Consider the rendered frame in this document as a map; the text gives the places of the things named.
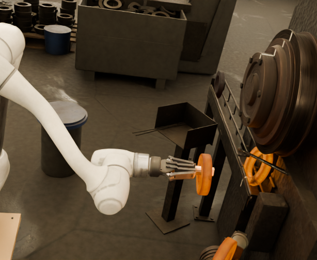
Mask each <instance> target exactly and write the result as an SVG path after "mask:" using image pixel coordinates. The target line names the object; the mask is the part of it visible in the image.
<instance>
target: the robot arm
mask: <svg viewBox="0 0 317 260"><path fill-rule="evenodd" d="M24 48H25V39H24V36H23V34H22V32H21V31H20V29H19V28H17V27H16V26H13V25H11V24H6V23H0V190H1V189H2V187H3V185H4V183H5V181H6V179H7V176H8V174H9V170H10V163H9V160H8V155H7V153H6V152H5V151H4V150H3V149H2V148H3V141H4V133H5V125H6V118H7V110H8V103H9V99H10V100H11V101H13V102H15V103H17V104H19V105H21V106H23V107H24V108H26V109H27V110H29V111H30V112H31V113H32V114H33V115H34V116H35V117H36V118H37V119H38V120H39V121H40V123H41V124H42V126H43V127H44V128H45V130H46V131H47V133H48V134H49V136H50V137H51V139H52V140H53V142H54V143H55V145H56V146H57V148H58V149H59V151H60V152H61V154H62V155H63V157H64V158H65V160H66V161H67V163H68V164H69V165H70V167H71V168H72V169H73V170H74V171H75V173H76V174H77V175H78V176H79V177H80V178H81V179H82V180H83V181H84V182H85V183H86V186H87V191H88V192H89V193H90V194H91V196H92V198H93V200H94V203H95V206H96V207H97V209H98V210H99V211H100V212H101V213H103V214H106V215H113V214H116V213H117V212H119V211H120V210H121V209H122V208H123V207H124V206H125V204H126V201H127V199H128V195H129V190H130V177H139V178H147V177H148V175H149V176H151V177H159V176H160V175H163V176H166V177H168V180H169V181H173V180H182V179H191V178H194V177H195V175H201V166H196V163H194V162H192V161H188V160H183V159H179V158H174V157H172V156H168V159H161V158H160V157H156V156H152V157H151V158H149V154H143V153H133V152H129V151H127V150H121V149H102V150H97V151H95V152H94V153H93V155H92V158H91V162H90V161H88V160H87V159H86V158H85V157H84V155H83V154H82V153H81V151H80V150H79V148H78V147H77V145H76V144H75V142H74V140H73V139H72V137H71V136H70V134H69V132H68V131H67V129H66V127H65V126H64V124H63V123H62V121H61V119H60V118H59V116H58V114H57V113H56V112H55V110H54V109H53V107H52V106H51V105H50V104H49V103H48V101H47V100H46V99H45V98H44V97H43V96H42V95H41V94H40V93H39V92H38V91H37V90H36V89H35V88H34V87H33V86H32V85H31V84H30V83H29V82H28V81H27V80H26V79H25V78H24V76H23V75H22V74H21V73H20V72H19V71H18V68H19V65H20V61H21V58H22V55H23V51H24ZM134 157H135V158H134Z"/></svg>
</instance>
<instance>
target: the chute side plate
mask: <svg viewBox="0 0 317 260"><path fill-rule="evenodd" d="M208 95H209V98H210V99H209V104H210V107H211V110H212V113H213V116H214V119H215V122H216V123H218V126H217V129H218V132H219V131H220V130H221V141H222V143H223V146H224V150H225V153H226V156H227V159H228V162H229V165H230V168H231V172H232V175H233V178H234V181H235V184H236V188H237V192H238V195H239V198H240V197H241V195H242V198H243V201H244V205H243V208H242V210H243V212H244V210H245V207H246V205H247V202H248V199H249V193H248V190H247V186H246V183H245V179H244V176H243V173H242V169H241V166H240V164H239V161H238V158H237V156H236V153H235V150H234V148H233V145H232V143H231V140H230V137H229V134H228V132H227V129H226V126H225V124H224V121H223V118H222V116H221V113H220V111H219V108H218V105H217V102H216V99H215V97H214V94H213V91H212V89H211V86H209V91H208ZM207 97H208V96H207ZM242 180H243V181H242ZM241 183H242V184H241Z"/></svg>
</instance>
